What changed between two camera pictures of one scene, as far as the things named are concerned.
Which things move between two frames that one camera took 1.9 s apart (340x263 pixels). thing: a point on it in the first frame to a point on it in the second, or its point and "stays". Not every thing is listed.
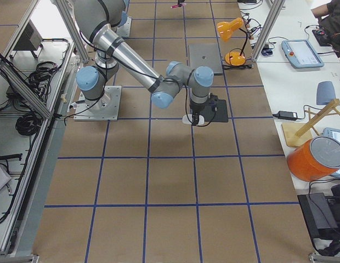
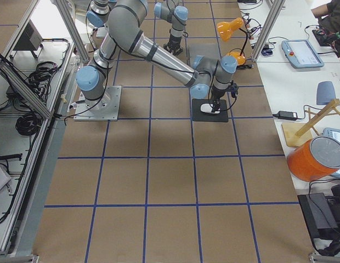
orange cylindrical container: x=316 y=159 stays
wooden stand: x=296 y=134 stays
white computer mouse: x=188 y=120 to x=207 y=108
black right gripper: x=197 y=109 to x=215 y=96
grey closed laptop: x=205 y=55 stays
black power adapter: x=287 y=115 stays
